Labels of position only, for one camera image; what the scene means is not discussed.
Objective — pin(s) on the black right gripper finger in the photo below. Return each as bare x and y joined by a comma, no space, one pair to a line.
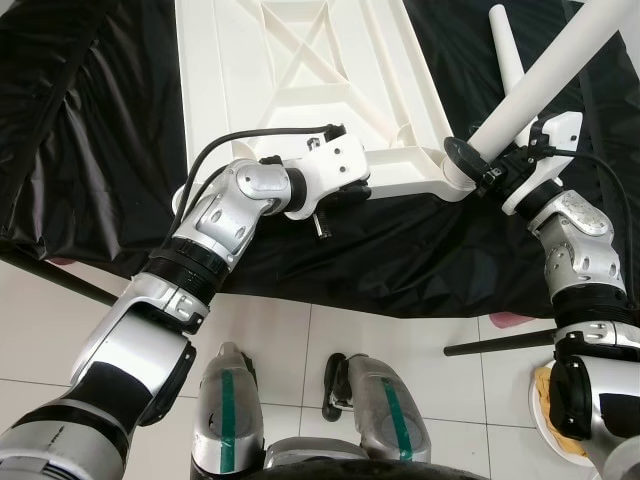
468,157

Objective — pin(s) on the white plastic table leg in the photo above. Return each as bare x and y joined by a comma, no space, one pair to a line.
540,85
503,40

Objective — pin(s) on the white plastic table top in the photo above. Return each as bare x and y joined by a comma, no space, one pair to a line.
230,80

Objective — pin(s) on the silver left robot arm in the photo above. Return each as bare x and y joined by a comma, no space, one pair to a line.
230,200

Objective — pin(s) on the pink fabric tag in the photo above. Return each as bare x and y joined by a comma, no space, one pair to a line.
510,320

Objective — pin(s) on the black metal table leg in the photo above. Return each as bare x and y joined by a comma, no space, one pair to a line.
60,278
500,345

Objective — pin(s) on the silver right robot leg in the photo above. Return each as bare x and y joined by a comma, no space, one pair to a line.
382,405

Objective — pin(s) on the silver robot leg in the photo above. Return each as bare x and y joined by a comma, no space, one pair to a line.
382,405
248,405

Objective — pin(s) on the silver left robot leg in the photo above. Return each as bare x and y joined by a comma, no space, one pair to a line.
248,405

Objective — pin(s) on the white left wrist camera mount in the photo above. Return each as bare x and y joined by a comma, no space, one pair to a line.
340,160

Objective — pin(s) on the white pedestal fan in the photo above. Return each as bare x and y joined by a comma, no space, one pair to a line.
540,445

